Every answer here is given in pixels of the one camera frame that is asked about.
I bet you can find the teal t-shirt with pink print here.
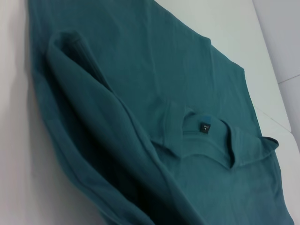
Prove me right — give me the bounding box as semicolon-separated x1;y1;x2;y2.
27;0;300;225

